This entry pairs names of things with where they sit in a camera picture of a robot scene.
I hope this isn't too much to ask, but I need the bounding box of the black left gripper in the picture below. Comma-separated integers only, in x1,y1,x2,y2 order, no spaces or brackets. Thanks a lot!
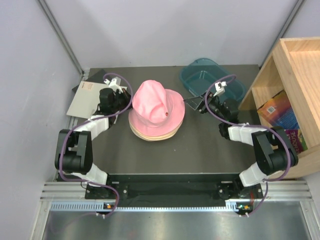
111,88,139,113

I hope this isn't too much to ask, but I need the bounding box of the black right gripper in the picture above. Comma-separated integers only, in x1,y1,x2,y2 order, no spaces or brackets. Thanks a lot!
184,91,227,123

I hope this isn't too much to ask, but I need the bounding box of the cream bucket hat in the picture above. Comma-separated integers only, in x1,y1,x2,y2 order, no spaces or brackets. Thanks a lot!
133,131,176,142

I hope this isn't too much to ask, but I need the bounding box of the pink bucket hat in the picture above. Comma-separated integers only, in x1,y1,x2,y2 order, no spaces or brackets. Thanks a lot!
128,80,185,136

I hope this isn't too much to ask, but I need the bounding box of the beige black reversible hat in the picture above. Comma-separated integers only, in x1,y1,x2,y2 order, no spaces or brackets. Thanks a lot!
129,124,181,137

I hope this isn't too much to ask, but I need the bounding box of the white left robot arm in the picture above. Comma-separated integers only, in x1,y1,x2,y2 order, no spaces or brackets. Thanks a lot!
54,86,132,199

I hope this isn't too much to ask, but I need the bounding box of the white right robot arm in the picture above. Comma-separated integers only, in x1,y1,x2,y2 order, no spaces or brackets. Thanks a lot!
183,93,299,198

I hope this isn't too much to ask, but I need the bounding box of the white calibration board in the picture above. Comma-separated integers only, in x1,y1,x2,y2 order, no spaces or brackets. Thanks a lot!
66,80,118,123

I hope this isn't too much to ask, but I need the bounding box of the teal plastic bin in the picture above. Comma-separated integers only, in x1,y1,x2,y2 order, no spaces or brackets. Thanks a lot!
179,58,247,102

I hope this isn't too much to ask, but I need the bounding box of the dark grey foam pad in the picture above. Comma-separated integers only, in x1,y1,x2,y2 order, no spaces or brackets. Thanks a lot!
72,69,117,93

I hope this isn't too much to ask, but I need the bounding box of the wooden shelf box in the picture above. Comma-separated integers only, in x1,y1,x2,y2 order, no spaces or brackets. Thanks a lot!
239,36,320,179

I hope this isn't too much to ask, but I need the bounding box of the purple treehouse book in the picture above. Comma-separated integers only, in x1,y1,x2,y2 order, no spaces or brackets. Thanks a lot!
285,129,308,154

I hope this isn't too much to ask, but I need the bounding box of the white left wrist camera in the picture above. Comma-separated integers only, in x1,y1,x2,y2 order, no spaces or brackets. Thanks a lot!
103,77,123,93

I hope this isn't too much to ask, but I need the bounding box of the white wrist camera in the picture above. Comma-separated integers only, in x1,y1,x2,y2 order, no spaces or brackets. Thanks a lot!
103,77,123,93
213,81,227,97

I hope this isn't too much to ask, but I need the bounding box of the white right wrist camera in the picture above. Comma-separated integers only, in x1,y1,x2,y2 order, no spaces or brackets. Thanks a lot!
213,81,227,97

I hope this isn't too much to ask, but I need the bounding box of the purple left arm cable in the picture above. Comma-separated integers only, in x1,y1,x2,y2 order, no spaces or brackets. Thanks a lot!
58,72,133,212

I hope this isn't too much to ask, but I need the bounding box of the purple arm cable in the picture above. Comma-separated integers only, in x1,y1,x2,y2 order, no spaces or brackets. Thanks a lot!
204,74,293,217
58,72,133,212

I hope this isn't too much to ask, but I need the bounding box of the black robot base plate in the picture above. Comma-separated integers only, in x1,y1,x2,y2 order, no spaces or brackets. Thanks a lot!
84,173,266,207

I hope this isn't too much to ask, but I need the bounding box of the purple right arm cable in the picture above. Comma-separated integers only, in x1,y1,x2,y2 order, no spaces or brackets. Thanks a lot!
204,74,293,217

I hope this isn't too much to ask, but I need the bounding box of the aluminium frame rail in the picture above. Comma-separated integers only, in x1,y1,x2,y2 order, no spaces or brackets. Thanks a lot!
40,180,312,214

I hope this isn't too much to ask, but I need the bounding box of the aluminium corner post left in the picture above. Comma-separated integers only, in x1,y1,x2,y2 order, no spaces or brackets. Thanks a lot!
36,0,84,75

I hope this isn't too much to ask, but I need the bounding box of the aluminium corner post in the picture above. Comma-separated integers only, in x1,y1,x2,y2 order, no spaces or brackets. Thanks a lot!
259,0,306,69
36,0,84,75

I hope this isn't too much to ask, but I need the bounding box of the aluminium corner post right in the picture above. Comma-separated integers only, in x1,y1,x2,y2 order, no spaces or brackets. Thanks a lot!
259,0,306,69

